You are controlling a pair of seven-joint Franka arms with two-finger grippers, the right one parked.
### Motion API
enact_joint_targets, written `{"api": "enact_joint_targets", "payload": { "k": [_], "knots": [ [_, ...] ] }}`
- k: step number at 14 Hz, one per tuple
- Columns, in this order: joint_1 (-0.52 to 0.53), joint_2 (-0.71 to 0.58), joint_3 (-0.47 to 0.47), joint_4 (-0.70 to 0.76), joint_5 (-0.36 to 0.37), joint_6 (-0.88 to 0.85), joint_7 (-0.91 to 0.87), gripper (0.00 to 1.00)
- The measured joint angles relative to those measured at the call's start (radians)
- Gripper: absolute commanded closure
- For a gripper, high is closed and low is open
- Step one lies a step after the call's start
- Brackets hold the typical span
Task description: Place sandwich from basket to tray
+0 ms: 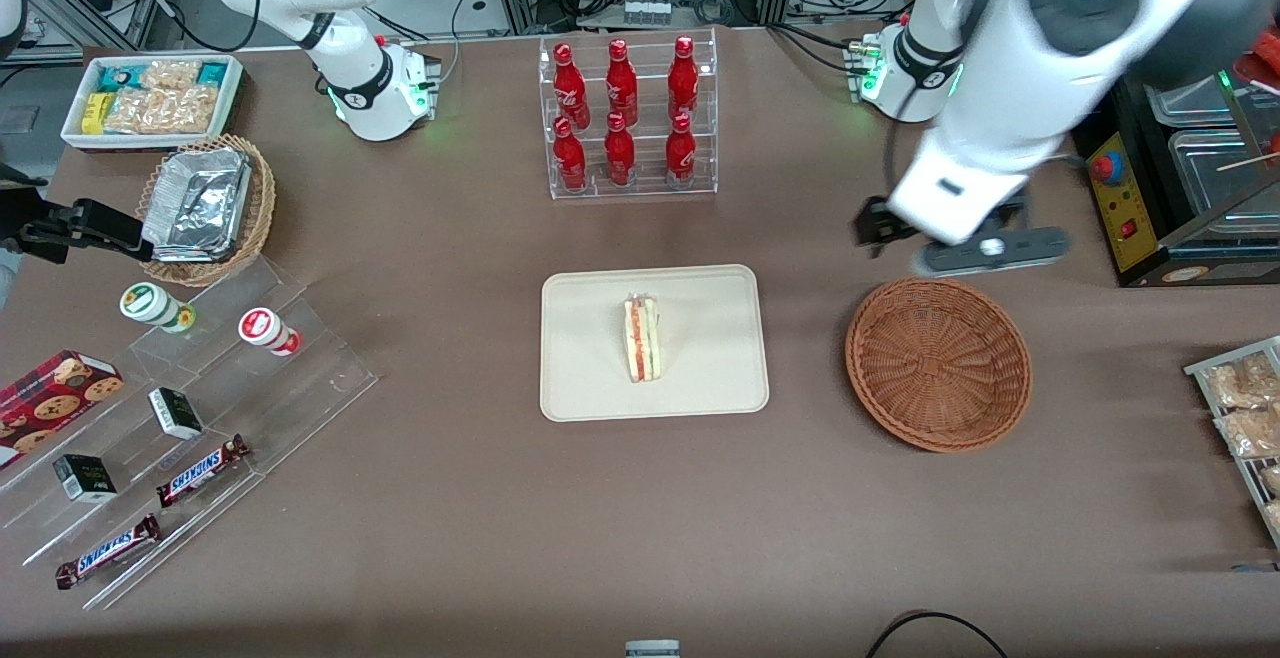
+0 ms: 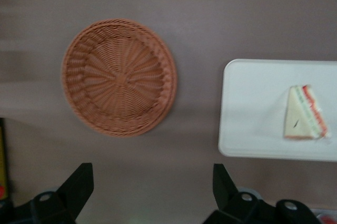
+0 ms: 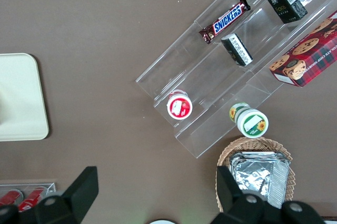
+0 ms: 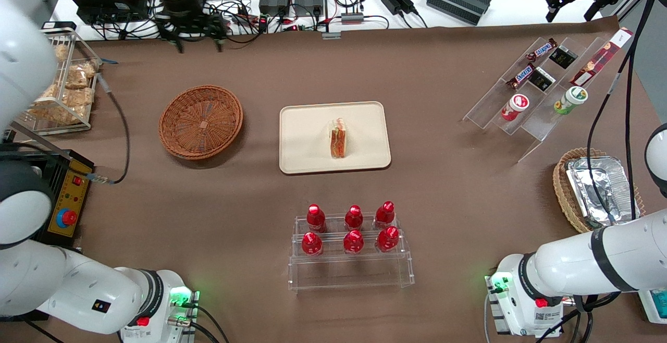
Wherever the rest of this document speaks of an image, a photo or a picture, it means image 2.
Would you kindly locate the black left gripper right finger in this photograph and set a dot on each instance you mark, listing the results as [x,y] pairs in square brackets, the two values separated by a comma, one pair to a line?
[226,197]

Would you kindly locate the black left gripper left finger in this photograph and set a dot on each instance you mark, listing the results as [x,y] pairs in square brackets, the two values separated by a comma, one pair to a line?
[76,187]

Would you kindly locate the triangular sandwich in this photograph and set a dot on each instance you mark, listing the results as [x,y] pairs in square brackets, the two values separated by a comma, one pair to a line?
[297,118]

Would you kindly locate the cream plastic tray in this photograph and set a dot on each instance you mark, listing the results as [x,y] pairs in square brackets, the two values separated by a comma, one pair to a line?
[252,118]

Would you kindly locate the round brown wicker basket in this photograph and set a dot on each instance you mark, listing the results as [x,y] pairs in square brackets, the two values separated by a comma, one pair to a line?
[118,81]

